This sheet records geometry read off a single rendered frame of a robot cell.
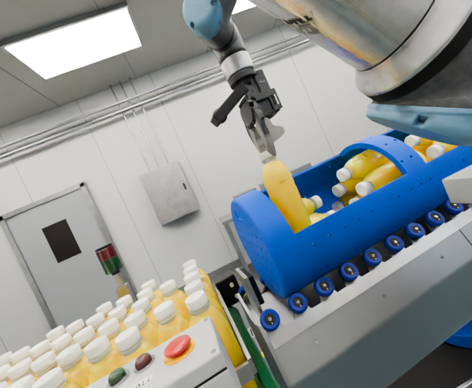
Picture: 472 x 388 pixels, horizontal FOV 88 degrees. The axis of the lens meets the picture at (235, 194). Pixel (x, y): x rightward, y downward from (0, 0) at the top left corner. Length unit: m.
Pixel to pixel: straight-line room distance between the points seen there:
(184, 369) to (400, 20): 0.39
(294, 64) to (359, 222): 4.28
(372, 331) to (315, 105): 4.18
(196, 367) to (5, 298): 4.74
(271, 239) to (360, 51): 0.38
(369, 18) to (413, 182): 0.54
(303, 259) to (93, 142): 4.00
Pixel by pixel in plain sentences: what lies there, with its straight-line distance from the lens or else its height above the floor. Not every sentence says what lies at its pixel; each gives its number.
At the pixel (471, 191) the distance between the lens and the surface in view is 0.46.
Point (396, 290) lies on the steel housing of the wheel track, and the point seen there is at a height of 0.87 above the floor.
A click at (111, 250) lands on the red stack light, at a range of 1.01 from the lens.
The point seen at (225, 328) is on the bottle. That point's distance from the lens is 0.50.
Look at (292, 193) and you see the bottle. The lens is 0.60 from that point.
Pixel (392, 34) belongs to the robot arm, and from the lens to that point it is 0.27.
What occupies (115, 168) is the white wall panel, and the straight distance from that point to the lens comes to 4.15.
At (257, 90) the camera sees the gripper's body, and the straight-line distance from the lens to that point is 0.66.
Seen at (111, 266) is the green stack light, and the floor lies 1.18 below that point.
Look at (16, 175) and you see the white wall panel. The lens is 4.75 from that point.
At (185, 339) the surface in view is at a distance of 0.37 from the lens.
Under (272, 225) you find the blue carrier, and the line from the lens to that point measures 0.54.
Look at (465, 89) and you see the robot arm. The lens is 0.30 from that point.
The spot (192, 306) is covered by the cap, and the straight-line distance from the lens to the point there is 0.48.
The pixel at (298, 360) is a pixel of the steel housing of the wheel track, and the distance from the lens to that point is 0.64.
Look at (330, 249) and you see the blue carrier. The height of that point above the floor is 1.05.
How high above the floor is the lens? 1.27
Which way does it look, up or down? 2 degrees down
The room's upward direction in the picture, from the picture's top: 24 degrees counter-clockwise
